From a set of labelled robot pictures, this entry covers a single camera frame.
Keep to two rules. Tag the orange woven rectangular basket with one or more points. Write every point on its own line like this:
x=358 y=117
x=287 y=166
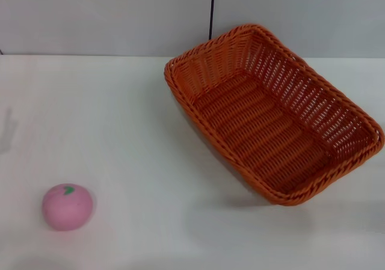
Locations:
x=255 y=125

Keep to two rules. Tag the pink peach toy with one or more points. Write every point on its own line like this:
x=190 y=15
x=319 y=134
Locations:
x=67 y=210

